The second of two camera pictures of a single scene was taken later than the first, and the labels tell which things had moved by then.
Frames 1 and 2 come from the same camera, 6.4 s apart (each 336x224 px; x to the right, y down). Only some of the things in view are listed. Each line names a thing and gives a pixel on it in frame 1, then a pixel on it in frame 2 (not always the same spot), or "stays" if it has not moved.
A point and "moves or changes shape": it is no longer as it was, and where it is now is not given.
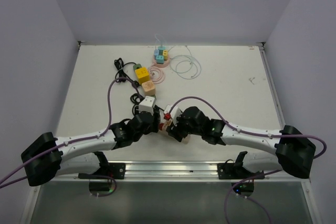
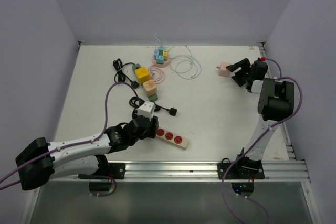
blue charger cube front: (159, 59) stays
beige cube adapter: (149, 88) stays
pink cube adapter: (167, 123) -> (223, 71)
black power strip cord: (136, 98) moves or changes shape
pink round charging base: (165, 64) stays
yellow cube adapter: (143, 74) stays
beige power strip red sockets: (163, 127) -> (171, 138)
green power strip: (138, 65) stays
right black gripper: (173, 129) -> (243, 64)
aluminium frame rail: (180, 171) stays
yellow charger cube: (165, 53) stays
